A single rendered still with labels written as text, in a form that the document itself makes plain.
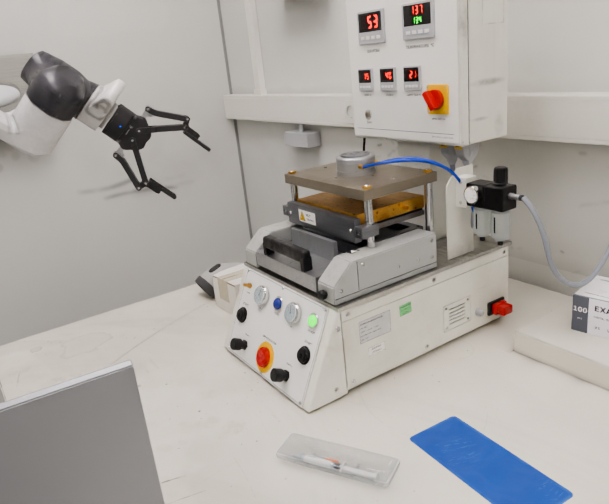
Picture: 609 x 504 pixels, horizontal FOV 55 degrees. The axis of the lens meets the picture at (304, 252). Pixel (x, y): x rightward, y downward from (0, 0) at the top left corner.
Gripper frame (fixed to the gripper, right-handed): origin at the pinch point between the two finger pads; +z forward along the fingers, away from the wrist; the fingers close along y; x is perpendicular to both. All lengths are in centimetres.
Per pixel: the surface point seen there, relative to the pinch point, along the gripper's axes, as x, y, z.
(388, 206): 35.3, -20.3, 28.5
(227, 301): 1.7, 21.3, 26.3
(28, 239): -94, 67, -18
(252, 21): -98, -49, 3
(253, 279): 21.6, 8.7, 20.7
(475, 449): 70, 2, 48
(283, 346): 38.7, 12.9, 27.3
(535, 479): 79, -1, 51
